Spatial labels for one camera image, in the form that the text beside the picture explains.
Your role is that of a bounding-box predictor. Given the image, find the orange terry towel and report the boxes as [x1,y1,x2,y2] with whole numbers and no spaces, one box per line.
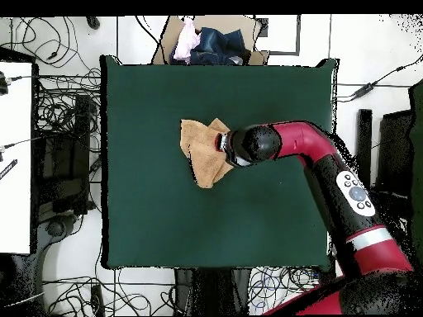
[179,117,235,190]

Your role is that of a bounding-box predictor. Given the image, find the blue jeans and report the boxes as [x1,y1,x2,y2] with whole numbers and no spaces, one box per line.
[169,26,252,66]

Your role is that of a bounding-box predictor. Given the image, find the dark green tablecloth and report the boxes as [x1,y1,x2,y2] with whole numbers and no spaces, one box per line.
[99,54,338,272]

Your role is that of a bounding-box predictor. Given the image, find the pink garment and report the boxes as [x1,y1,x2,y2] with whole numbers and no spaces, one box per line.
[173,17,202,62]

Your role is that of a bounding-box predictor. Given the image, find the cardboard box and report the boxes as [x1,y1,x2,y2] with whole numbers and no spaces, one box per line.
[152,14,270,66]

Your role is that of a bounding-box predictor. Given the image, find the black floor stand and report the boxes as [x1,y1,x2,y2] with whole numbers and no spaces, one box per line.
[34,94,92,215]

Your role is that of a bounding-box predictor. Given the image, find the black power adapter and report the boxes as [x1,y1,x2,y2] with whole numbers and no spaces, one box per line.
[349,82,378,98]

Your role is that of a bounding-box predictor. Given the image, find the grey stand base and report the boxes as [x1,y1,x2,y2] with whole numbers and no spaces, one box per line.
[37,214,78,242]

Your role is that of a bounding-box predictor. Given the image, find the black power strip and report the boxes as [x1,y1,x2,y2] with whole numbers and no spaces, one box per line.
[90,284,105,316]

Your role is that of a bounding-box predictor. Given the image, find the dark green cloth-covered object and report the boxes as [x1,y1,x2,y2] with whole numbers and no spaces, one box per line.
[407,78,423,265]

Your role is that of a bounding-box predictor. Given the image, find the white desk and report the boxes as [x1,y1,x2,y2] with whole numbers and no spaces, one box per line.
[0,60,34,255]

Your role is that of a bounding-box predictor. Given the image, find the black furniture frame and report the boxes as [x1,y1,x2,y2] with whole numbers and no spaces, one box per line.
[354,108,414,199]

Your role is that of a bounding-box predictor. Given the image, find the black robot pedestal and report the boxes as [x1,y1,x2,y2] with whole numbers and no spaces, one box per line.
[173,267,253,316]

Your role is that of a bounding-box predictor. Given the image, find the blue and white cable tangle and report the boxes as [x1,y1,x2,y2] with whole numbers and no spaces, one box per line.
[247,266,320,315]

